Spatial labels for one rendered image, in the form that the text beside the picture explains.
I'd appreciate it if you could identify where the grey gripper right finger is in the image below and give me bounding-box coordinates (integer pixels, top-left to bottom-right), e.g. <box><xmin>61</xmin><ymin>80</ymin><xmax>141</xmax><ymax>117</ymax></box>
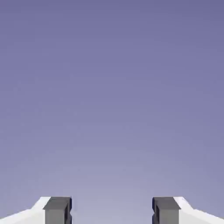
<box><xmin>151</xmin><ymin>196</ymin><xmax>224</xmax><ymax>224</ymax></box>

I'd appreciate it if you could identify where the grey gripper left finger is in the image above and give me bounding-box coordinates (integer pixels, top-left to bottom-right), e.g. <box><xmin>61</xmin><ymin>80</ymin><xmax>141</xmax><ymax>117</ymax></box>
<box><xmin>0</xmin><ymin>196</ymin><xmax>73</xmax><ymax>224</ymax></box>

